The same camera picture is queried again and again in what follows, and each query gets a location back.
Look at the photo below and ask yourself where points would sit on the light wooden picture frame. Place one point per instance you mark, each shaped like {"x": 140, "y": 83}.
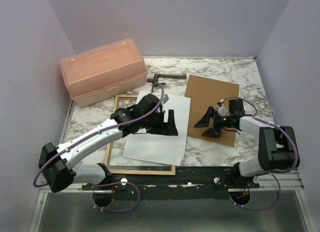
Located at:
{"x": 117, "y": 164}

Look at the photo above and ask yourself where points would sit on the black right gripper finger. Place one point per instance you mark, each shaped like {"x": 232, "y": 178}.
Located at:
{"x": 205, "y": 120}
{"x": 213, "y": 131}

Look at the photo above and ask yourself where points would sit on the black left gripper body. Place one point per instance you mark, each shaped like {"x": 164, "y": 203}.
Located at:
{"x": 157, "y": 126}

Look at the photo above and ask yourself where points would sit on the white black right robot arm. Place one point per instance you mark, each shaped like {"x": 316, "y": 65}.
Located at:
{"x": 277, "y": 147}

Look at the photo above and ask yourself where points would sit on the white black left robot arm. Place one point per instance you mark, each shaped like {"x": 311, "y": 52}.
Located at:
{"x": 60, "y": 165}

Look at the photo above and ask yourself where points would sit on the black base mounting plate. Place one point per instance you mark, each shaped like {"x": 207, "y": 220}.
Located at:
{"x": 189, "y": 183}

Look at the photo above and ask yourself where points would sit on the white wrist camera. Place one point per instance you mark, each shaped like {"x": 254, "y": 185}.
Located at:
{"x": 221, "y": 109}
{"x": 165, "y": 99}

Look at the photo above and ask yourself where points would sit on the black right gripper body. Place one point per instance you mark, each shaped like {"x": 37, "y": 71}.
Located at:
{"x": 221, "y": 121}

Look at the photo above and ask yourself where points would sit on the aluminium extrusion rail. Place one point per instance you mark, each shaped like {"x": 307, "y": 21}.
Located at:
{"x": 288, "y": 181}

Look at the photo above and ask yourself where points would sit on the brown fibreboard backing board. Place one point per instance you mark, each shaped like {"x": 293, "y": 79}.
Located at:
{"x": 203, "y": 93}

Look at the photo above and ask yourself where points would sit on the red sunset photo board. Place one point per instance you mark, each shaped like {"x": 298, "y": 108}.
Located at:
{"x": 165, "y": 143}

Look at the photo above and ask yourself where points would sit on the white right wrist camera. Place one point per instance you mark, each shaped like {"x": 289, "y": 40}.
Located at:
{"x": 221, "y": 109}

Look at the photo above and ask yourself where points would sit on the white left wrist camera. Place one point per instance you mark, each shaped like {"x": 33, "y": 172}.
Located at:
{"x": 165, "y": 99}

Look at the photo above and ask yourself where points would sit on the pink translucent plastic box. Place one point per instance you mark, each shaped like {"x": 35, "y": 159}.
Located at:
{"x": 104, "y": 72}

